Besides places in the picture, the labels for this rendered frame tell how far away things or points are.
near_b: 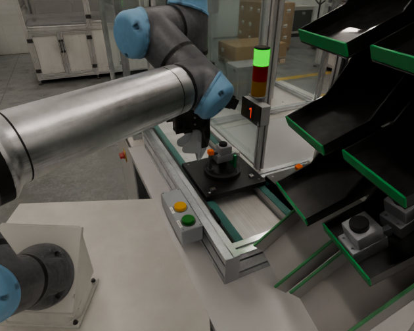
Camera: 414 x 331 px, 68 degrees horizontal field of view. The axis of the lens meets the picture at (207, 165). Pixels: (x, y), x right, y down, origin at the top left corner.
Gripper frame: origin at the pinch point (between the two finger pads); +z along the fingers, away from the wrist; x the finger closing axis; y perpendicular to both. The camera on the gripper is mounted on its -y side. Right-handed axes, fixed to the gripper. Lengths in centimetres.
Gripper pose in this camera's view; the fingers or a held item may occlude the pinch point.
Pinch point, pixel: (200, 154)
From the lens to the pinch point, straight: 75.8
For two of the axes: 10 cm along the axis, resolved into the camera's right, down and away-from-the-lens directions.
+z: 0.0, 8.4, 5.4
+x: 4.1, 4.9, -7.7
